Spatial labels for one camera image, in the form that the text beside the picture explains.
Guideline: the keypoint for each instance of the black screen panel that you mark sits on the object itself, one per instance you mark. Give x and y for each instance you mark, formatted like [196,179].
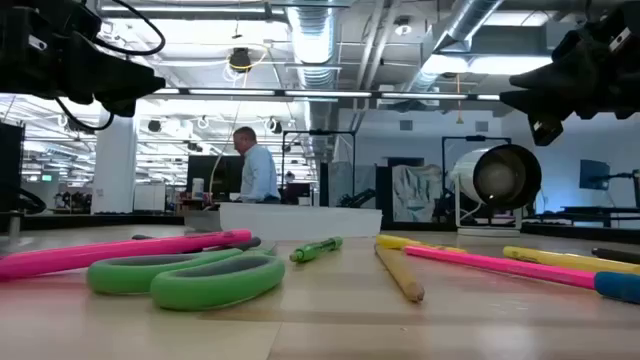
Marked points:
[11,165]

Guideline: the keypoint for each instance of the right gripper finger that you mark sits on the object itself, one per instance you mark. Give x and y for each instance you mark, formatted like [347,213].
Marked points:
[546,129]
[570,85]

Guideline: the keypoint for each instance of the clear plastic supply box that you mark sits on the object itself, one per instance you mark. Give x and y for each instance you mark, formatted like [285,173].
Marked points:
[300,222]

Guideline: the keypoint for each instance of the white bottle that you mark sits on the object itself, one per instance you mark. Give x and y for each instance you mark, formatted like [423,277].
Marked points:
[198,189]

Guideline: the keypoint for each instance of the black stand frame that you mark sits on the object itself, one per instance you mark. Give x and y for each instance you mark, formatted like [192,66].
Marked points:
[475,138]
[318,132]

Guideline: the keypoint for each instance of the pink highlighter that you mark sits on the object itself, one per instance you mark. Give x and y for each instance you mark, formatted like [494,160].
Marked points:
[100,252]

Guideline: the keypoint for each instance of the dark wall monitor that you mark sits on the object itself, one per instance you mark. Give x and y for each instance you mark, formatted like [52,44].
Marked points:
[594,175]

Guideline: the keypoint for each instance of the pink pen blue cap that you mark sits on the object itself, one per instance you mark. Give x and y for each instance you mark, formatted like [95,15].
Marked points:
[500,265]

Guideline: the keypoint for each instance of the green mechanical pencil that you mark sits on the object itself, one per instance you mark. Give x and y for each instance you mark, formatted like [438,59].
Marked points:
[315,250]

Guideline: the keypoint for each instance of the yellow pen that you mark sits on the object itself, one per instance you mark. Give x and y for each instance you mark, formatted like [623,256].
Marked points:
[565,260]

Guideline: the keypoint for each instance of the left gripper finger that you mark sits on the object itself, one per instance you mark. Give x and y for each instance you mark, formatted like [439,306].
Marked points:
[117,107]
[110,80]

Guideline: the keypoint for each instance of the idle black robot arm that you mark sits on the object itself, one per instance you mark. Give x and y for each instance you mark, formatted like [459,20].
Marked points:
[357,198]

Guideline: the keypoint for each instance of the black computer monitor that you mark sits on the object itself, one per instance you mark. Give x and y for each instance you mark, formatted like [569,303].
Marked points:
[227,175]

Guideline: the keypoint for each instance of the white pillar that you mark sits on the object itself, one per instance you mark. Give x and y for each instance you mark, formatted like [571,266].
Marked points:
[115,165]

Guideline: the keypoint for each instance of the silver ceiling air duct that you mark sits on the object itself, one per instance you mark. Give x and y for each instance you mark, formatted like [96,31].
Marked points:
[465,20]
[312,40]

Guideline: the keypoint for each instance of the black ceiling camera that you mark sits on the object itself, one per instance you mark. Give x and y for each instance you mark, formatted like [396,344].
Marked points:
[240,59]

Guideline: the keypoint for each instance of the black work table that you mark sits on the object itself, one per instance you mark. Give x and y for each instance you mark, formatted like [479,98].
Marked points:
[590,210]

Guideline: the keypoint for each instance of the LED light bar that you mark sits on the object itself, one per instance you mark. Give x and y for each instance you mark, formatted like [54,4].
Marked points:
[325,93]

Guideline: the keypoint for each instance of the white cabinet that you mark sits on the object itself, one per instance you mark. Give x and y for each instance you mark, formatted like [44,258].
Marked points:
[150,197]

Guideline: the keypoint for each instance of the black pen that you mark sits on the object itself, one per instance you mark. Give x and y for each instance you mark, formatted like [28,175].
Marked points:
[617,255]

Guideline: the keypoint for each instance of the yellow highlighter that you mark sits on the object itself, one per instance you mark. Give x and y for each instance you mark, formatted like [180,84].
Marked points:
[395,241]

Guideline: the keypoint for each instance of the yellow wooden pencil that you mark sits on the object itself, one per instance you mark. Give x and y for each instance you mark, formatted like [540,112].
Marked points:
[400,272]

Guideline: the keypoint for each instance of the person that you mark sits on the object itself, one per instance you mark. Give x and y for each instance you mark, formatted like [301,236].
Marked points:
[257,175]

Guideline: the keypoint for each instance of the silver tarp cover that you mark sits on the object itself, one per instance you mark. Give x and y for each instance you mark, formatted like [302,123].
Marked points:
[415,192]

